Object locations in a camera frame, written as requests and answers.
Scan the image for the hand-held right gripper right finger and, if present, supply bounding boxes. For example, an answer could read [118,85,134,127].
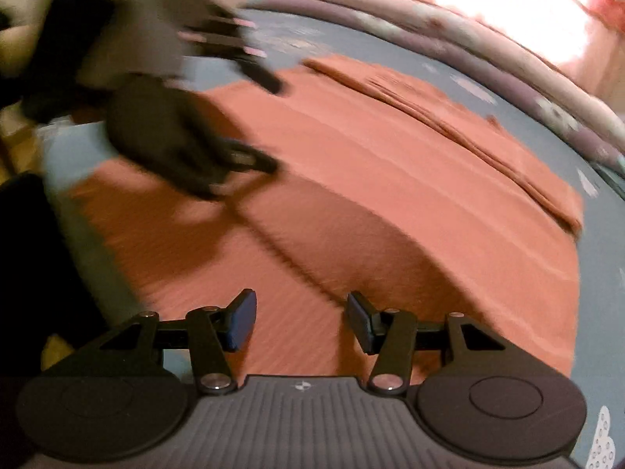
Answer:
[346,291,507,394]

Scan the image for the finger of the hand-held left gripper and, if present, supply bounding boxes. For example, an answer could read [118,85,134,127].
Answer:
[195,14,285,96]
[188,138,280,191]

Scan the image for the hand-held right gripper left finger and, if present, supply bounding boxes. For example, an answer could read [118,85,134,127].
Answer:
[98,288,258,396]

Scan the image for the orange knit sweater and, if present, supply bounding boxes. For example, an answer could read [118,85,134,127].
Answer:
[68,54,584,387]

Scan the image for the folded pink floral quilt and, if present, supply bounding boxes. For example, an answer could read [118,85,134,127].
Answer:
[254,0,625,167]

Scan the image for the person's dark clothing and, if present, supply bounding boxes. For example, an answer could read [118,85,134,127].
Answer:
[0,171,108,377]

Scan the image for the blue floral bed sheet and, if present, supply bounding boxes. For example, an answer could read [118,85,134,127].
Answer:
[39,7,625,469]

